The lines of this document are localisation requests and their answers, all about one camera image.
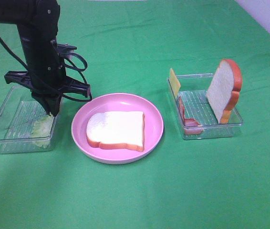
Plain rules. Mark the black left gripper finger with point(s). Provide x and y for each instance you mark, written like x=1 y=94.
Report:
x=42 y=101
x=54 y=104

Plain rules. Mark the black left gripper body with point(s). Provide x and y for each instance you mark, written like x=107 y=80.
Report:
x=49 y=73

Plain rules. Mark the green lettuce leaf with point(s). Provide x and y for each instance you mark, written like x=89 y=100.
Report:
x=42 y=128

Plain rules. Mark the bread slice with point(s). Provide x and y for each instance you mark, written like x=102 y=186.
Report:
x=117 y=130
x=224 y=89

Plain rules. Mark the yellow cheese slice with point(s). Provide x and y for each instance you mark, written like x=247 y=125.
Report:
x=174 y=82

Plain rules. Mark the curved bacon strip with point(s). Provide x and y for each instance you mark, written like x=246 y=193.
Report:
x=191 y=124

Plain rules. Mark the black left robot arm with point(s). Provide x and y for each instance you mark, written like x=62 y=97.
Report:
x=37 y=24

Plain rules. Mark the clear left plastic tray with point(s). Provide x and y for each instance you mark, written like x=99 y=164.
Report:
x=18 y=113

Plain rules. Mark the clear plastic tray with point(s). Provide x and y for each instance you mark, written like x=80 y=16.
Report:
x=193 y=93
x=18 y=113

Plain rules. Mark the pink plate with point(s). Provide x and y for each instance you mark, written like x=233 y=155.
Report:
x=154 y=126

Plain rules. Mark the clear right plastic tray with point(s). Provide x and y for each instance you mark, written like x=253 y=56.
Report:
x=193 y=93

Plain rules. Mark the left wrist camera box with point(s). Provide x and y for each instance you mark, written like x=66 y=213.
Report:
x=66 y=50

